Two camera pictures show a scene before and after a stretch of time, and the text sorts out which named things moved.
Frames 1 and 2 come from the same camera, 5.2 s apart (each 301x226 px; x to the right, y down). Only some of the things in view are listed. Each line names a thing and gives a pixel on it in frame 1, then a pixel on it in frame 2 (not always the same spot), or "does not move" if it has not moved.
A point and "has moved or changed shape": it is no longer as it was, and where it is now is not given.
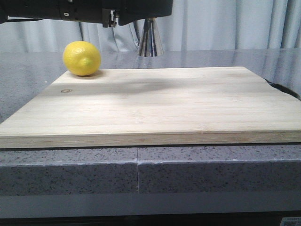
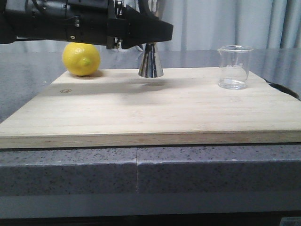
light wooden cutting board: [154, 106] does not move
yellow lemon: [81, 58] does not move
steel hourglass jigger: [151, 44] has moved or changed shape
